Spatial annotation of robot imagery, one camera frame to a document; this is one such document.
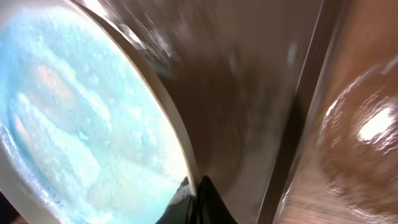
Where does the dark brown serving tray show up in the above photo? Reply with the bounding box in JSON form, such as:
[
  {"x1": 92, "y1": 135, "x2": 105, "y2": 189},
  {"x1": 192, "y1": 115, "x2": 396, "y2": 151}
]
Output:
[{"x1": 80, "y1": 0, "x2": 346, "y2": 223}]

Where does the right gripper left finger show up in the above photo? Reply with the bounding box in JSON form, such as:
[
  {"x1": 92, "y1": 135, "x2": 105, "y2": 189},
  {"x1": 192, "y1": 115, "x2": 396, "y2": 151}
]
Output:
[{"x1": 156, "y1": 177, "x2": 197, "y2": 224}]

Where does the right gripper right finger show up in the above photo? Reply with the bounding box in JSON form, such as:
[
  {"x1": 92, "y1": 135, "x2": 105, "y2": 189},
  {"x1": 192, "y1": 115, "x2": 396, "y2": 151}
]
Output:
[{"x1": 198, "y1": 175, "x2": 238, "y2": 224}]

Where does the white plate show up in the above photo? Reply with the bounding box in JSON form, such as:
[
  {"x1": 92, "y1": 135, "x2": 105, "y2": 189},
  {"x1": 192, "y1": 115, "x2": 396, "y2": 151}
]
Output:
[{"x1": 1, "y1": 1, "x2": 197, "y2": 223}]

